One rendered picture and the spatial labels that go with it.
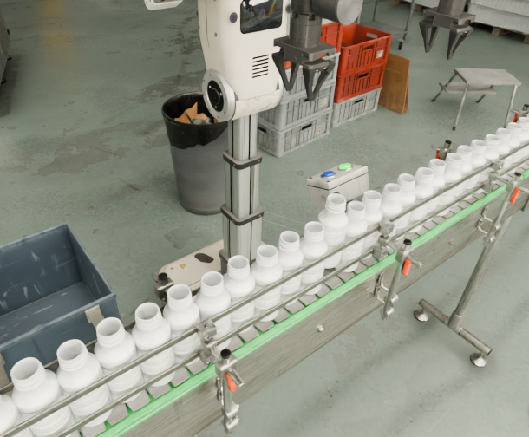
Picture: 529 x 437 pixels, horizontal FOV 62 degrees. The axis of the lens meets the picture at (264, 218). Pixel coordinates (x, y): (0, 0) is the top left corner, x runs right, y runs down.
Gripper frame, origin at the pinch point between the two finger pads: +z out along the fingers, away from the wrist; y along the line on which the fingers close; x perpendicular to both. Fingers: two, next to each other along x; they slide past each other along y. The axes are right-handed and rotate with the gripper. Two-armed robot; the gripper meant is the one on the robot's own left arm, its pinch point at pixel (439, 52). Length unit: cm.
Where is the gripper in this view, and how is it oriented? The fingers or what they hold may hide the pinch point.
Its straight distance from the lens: 123.4
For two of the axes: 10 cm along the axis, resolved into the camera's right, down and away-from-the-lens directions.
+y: -6.1, -5.0, 6.1
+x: -7.9, 3.6, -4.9
